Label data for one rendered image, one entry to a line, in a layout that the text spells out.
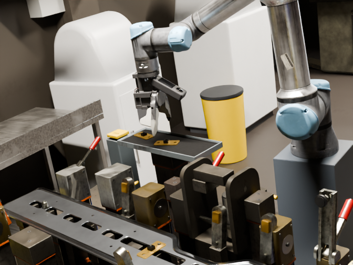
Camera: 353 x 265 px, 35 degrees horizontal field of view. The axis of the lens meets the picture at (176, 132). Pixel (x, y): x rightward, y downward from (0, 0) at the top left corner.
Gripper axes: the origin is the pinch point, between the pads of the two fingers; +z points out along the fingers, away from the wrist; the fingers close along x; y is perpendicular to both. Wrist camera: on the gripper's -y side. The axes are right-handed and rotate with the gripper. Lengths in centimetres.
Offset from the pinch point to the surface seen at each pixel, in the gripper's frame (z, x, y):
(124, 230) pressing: 21.1, 29.6, 5.6
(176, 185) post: 11.4, 18.6, -9.0
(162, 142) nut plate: 4.8, 0.2, 1.4
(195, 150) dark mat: 5.1, 6.2, -12.2
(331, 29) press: 67, -493, -17
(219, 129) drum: 90, -239, 53
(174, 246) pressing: 20.8, 37.5, -13.1
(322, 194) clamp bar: 0, 45, -55
